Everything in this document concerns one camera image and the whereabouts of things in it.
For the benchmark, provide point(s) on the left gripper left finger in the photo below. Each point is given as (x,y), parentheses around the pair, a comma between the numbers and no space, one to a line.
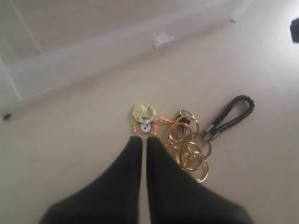
(113,198)

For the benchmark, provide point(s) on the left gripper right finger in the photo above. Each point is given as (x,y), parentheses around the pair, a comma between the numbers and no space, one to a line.
(176,198)

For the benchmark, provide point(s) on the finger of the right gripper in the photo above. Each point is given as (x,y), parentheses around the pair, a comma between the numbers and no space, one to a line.
(294,30)

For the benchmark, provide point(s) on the keychain with black strap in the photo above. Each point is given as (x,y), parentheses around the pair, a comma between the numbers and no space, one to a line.
(191,146)

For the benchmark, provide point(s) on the wide translucent drawer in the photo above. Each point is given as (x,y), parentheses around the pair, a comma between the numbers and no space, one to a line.
(93,46)

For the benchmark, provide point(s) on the white plastic drawer cabinet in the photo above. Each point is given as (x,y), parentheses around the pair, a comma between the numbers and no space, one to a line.
(28,77)

